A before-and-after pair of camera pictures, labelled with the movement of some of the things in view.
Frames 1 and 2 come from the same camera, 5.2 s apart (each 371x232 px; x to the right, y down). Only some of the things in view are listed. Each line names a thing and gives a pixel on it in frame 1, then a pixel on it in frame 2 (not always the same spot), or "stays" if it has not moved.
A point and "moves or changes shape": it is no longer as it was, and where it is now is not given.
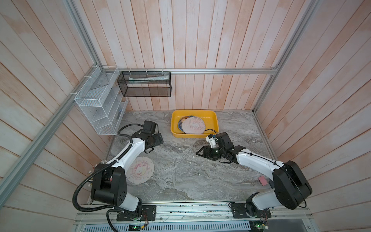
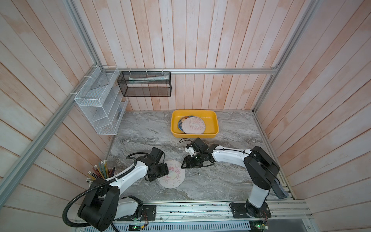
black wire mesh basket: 145,83 stays
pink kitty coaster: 193,125 stays
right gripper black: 205,151 -> 189,164
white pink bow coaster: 140,170 moves or changes shape
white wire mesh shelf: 102,98 stays
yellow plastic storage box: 210,117 stays
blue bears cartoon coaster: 179,123 stays
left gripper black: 158,139 -> 164,171
